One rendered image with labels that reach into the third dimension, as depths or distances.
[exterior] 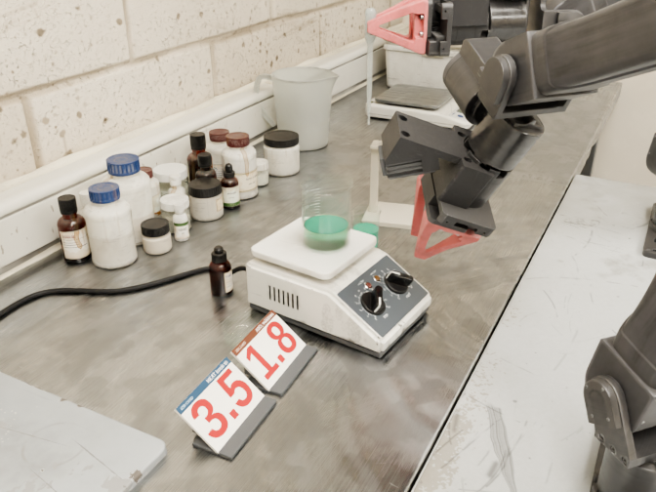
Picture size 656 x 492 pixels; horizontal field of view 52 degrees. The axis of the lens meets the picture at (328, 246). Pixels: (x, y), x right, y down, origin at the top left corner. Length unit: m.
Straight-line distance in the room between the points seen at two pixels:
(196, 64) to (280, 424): 0.82
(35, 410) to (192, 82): 0.76
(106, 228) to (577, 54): 0.65
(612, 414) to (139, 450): 0.42
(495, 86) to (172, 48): 0.78
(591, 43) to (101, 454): 0.55
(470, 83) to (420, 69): 1.15
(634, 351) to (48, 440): 0.53
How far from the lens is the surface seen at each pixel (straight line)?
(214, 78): 1.40
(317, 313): 0.80
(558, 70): 0.59
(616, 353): 0.58
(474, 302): 0.91
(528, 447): 0.71
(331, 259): 0.81
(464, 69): 0.73
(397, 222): 1.09
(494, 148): 0.68
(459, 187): 0.69
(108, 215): 0.97
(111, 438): 0.71
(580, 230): 1.14
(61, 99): 1.11
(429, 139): 0.68
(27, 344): 0.88
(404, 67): 1.88
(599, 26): 0.57
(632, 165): 2.21
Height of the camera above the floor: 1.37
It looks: 28 degrees down
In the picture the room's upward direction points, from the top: straight up
